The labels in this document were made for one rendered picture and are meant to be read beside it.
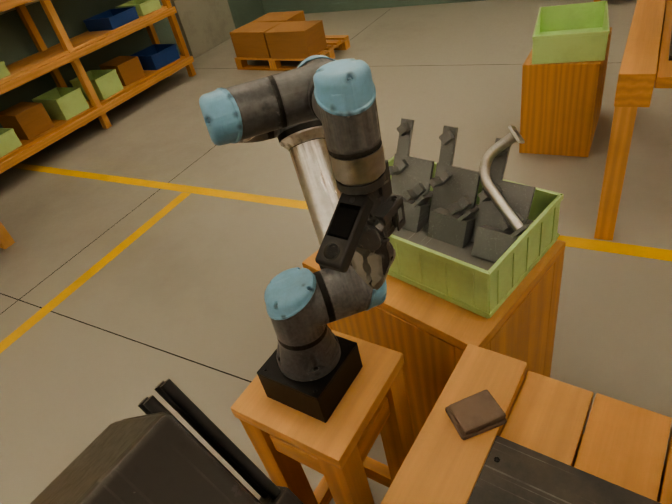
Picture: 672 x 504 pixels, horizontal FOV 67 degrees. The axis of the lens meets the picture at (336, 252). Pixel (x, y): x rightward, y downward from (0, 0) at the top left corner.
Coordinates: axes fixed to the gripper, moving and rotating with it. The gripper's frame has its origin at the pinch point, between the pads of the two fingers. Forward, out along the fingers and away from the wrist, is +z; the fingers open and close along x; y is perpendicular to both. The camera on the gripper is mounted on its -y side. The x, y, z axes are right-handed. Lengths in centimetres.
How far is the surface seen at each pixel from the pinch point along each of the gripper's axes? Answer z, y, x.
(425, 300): 50, 45, 16
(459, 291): 44, 46, 6
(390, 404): 57, 13, 11
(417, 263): 40, 48, 19
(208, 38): 115, 471, 566
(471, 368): 39.2, 19.1, -8.6
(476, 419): 36.2, 5.6, -15.0
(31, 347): 129, -4, 245
